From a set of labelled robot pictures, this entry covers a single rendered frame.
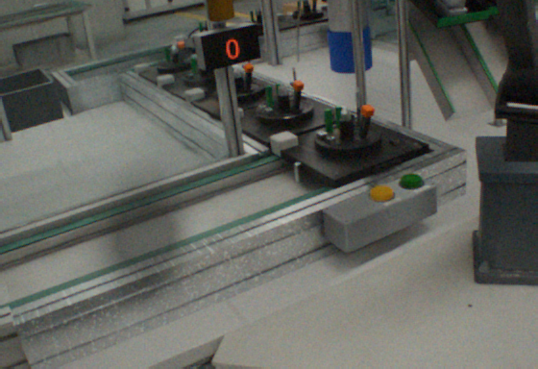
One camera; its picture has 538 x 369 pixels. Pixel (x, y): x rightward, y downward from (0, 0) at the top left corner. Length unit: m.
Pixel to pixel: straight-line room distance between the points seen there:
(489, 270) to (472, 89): 0.51
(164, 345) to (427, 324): 0.40
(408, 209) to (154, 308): 0.47
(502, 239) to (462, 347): 0.19
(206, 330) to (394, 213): 0.38
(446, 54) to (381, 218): 0.51
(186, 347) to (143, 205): 0.36
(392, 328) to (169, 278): 0.35
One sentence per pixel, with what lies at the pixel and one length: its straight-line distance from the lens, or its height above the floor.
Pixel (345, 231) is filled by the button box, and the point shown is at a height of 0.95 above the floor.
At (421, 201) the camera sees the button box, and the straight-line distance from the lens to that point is 1.09.
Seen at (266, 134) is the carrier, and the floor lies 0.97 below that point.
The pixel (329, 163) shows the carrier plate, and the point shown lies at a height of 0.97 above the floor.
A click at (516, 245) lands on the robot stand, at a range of 0.99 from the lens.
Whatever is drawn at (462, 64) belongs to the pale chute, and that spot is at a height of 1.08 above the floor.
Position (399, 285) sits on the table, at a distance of 1.01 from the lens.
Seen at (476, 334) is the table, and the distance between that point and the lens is 0.92.
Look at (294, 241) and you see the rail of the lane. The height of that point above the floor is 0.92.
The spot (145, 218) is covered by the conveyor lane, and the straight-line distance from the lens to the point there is 1.20.
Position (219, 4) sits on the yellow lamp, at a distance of 1.16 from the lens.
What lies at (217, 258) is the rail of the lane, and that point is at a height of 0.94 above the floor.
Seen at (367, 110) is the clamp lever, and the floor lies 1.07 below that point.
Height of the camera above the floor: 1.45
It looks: 24 degrees down
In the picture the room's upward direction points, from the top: 8 degrees counter-clockwise
